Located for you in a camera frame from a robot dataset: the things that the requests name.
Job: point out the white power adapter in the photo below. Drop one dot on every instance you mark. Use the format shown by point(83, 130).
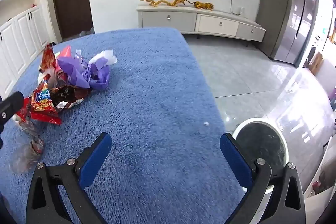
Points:
point(240, 10)

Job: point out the black shoe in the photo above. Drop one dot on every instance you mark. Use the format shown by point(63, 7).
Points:
point(51, 43)

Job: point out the red patterned snack bag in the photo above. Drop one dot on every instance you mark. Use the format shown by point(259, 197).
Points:
point(48, 61)

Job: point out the white crumpled tissue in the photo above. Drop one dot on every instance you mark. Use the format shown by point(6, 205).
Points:
point(105, 56)

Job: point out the pink snack bag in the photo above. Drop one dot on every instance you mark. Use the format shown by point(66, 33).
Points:
point(65, 52)

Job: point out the clear plastic bag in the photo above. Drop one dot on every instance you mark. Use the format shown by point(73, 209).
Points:
point(25, 158)

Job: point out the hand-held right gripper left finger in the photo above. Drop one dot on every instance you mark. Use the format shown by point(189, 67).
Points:
point(94, 161)

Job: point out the golden dragon figurine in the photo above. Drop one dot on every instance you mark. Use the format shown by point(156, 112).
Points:
point(162, 2)

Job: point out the white television cabinet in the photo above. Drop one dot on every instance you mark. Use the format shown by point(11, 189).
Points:
point(168, 20)

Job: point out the grey slipper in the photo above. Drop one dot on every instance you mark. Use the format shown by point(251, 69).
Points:
point(82, 33)
point(90, 29)

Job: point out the blue fleece blanket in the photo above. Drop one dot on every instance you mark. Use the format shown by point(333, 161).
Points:
point(157, 108)

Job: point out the grey glossy refrigerator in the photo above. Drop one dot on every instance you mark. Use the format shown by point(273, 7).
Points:
point(302, 16)

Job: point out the white panelled cabinet unit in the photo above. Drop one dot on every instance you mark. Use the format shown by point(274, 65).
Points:
point(18, 40)

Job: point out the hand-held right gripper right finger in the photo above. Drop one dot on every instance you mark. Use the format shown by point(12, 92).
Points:
point(236, 163)

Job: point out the white washing machine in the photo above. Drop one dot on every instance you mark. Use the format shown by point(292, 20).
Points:
point(312, 53)

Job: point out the plain red wrapper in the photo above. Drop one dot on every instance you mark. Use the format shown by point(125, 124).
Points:
point(50, 119)

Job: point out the cardboard box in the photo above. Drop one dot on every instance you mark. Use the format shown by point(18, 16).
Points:
point(317, 62)

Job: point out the golden tiger figurine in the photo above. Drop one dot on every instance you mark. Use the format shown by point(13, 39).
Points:
point(203, 5)

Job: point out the red snack bag blue star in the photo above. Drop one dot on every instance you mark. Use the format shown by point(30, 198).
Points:
point(42, 100)

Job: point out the dark red foil wrapper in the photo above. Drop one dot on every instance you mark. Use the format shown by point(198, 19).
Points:
point(65, 94)

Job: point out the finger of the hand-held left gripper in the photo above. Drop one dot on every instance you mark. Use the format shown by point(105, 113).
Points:
point(11, 106)

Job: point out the purple crumpled wrapper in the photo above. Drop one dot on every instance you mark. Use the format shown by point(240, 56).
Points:
point(78, 71)

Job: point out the white round bin black liner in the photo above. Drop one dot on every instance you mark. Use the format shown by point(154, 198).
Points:
point(260, 142)

